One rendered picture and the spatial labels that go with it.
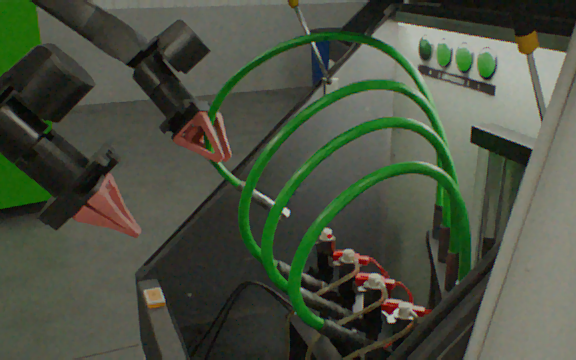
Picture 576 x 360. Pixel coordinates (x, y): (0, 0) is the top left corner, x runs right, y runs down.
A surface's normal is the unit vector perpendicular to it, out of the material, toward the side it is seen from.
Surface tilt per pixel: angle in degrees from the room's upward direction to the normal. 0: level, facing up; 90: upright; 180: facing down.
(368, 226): 90
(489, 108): 90
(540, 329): 76
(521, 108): 90
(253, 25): 90
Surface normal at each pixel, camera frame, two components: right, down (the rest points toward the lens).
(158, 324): 0.00, -0.94
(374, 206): 0.34, 0.32
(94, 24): -0.07, -0.03
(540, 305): -0.91, -0.11
